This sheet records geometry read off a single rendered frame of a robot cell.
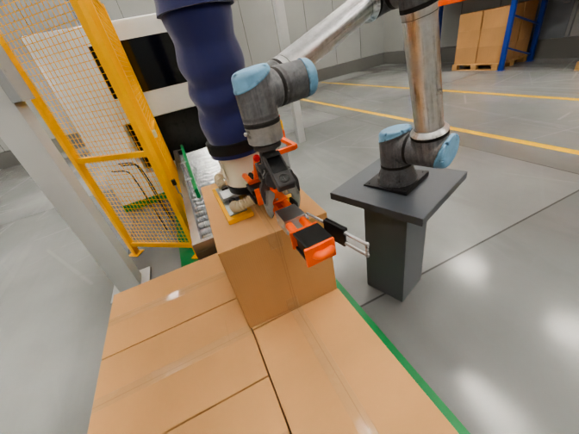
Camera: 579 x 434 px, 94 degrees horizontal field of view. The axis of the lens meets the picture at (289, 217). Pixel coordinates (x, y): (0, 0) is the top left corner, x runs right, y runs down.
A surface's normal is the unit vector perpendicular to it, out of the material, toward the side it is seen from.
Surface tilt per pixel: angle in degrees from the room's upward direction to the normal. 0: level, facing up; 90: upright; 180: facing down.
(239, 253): 90
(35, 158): 90
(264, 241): 90
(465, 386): 0
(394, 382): 0
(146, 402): 0
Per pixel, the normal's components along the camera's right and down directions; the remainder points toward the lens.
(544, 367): -0.18, -0.82
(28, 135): 0.40, 0.43
